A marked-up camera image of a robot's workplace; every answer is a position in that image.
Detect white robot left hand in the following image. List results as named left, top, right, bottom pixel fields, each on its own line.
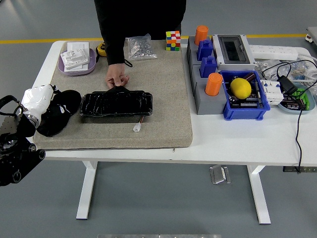
left=21, top=83, right=69, bottom=118

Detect person's right hand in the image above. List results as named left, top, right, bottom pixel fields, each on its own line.
left=105, top=62, right=130, bottom=89

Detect black rectangular panel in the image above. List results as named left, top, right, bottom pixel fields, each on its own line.
left=79, top=85, right=154, bottom=124

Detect black rag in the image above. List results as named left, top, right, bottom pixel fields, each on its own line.
left=37, top=89, right=82, bottom=137

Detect purple oval tray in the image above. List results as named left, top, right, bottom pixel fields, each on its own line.
left=57, top=48, right=97, bottom=76

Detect yellow tape measure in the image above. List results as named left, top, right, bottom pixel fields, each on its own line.
left=95, top=42, right=107, bottom=58

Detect clear bag of screws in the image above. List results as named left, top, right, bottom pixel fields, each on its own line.
left=125, top=33, right=158, bottom=61

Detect silver metal block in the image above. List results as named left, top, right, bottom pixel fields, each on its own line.
left=60, top=49, right=89, bottom=70

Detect white square plate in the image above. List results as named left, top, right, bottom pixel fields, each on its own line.
left=64, top=41, right=90, bottom=73

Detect grey-brown mat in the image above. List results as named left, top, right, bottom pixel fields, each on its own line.
left=33, top=39, right=194, bottom=151

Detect person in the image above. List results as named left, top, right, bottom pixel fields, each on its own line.
left=94, top=0, right=187, bottom=42

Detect colourful puzzle cube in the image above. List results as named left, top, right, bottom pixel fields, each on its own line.
left=165, top=30, right=181, bottom=52

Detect blue plastic block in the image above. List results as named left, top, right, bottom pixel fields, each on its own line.
left=197, top=39, right=214, bottom=61
left=200, top=56, right=218, bottom=79

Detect orange cylinder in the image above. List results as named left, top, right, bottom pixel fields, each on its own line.
left=205, top=72, right=223, bottom=97
left=194, top=25, right=209, bottom=46

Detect white table leg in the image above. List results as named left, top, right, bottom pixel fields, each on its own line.
left=246, top=165, right=272, bottom=225
left=76, top=161, right=99, bottom=220

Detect white electrical distribution box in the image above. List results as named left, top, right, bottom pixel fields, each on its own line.
left=211, top=34, right=257, bottom=72

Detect yellow lemon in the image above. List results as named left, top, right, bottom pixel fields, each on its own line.
left=230, top=77, right=252, bottom=100

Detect blue plastic bin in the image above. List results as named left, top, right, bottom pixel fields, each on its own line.
left=219, top=70, right=271, bottom=121

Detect dark brown cylinder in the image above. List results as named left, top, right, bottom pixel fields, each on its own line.
left=243, top=72, right=259, bottom=82

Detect metal screwdriver bit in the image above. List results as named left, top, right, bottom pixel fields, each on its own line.
left=254, top=81, right=263, bottom=109

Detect silver floor socket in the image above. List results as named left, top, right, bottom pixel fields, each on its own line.
left=209, top=165, right=231, bottom=185

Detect clear plastic bags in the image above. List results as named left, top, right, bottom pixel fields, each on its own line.
left=255, top=58, right=317, bottom=84

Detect white circuit breaker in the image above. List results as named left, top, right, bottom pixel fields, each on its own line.
left=260, top=79, right=284, bottom=105

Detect white power strip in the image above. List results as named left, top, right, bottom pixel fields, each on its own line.
left=249, top=44, right=299, bottom=61

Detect black power adapter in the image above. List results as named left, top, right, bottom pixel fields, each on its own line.
left=276, top=75, right=298, bottom=95

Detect green plastic connectors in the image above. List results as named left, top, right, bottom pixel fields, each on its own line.
left=291, top=88, right=312, bottom=110

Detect light blue dish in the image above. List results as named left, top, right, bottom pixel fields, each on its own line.
left=277, top=83, right=317, bottom=115

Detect white cart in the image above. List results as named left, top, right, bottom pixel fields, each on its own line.
left=305, top=26, right=317, bottom=48

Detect table control box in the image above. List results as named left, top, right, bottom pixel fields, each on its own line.
left=283, top=166, right=317, bottom=174

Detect white plug with wires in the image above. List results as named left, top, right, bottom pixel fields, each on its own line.
left=133, top=116, right=146, bottom=132

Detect black power cable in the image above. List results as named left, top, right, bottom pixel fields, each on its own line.
left=261, top=57, right=317, bottom=174

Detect white cable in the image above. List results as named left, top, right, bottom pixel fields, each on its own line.
left=296, top=53, right=317, bottom=86

